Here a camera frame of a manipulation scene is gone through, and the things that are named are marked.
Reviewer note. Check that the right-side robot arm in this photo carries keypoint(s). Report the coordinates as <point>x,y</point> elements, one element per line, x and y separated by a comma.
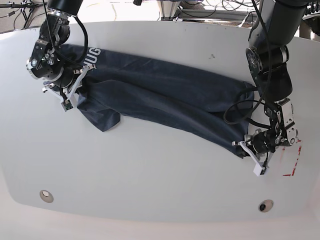
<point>46,60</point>

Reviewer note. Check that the dark blue T-shirt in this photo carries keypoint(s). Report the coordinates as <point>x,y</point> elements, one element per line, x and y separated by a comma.
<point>173,95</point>

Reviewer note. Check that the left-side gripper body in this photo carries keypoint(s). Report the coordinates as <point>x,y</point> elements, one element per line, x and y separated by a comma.
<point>260,146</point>

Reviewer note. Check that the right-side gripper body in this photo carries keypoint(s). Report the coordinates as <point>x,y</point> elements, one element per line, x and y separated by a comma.
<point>67,82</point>

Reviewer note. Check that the black tripod stand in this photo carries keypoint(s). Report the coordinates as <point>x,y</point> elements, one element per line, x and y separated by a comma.
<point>24,8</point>

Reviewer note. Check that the grey table leg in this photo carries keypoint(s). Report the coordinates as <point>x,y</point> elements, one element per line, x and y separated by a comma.
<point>304,30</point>

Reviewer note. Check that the right table grommet hole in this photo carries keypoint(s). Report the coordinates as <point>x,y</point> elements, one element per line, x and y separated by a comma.
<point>266,205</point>

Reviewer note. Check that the left-side robot arm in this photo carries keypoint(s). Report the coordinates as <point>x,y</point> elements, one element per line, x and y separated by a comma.
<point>267,56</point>

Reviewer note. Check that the left table grommet hole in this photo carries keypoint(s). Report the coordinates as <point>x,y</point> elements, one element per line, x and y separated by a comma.
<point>46,196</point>

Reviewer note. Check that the right-side wrist camera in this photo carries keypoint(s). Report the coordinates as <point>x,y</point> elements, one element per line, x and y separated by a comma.
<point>67,105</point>

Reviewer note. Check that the metal frame post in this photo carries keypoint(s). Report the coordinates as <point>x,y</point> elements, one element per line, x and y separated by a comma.
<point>168,9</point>

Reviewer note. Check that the red tape rectangle marking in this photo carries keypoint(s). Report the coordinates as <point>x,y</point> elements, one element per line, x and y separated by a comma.
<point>289,160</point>

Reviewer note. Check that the table grommet hole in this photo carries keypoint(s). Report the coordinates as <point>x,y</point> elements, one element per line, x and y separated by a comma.
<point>266,205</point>
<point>46,196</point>

